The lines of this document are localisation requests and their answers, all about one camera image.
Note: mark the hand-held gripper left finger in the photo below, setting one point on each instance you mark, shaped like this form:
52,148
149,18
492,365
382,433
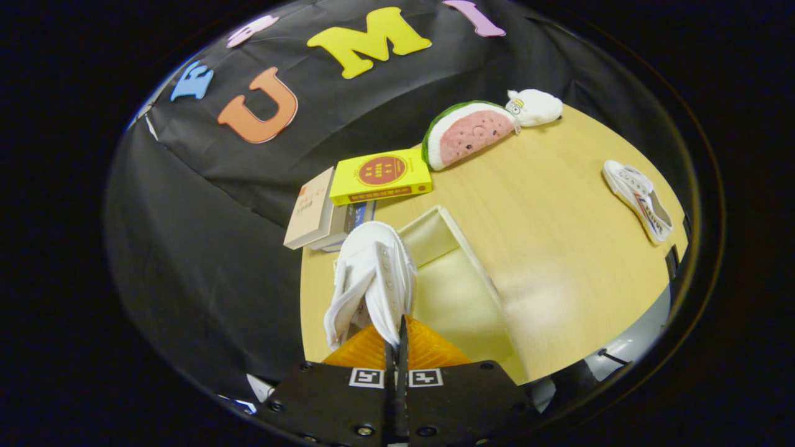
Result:
329,403

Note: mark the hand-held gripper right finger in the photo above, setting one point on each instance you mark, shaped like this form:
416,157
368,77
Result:
466,403

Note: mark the cream storage box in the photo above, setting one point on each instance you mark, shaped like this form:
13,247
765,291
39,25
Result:
459,298

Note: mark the white canvas shoe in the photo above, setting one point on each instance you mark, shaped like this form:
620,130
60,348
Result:
379,273
640,198

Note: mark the beige cover book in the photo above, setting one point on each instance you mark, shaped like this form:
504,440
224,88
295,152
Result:
310,211

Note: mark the yellow book with red circle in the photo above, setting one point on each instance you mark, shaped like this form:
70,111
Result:
382,177

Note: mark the watermelon slice plush toy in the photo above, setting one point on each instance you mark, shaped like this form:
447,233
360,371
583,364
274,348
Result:
466,136

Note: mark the white plush toy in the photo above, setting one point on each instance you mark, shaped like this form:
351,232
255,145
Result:
537,107

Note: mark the black table edge bracket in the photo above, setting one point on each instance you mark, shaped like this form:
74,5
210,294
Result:
672,262

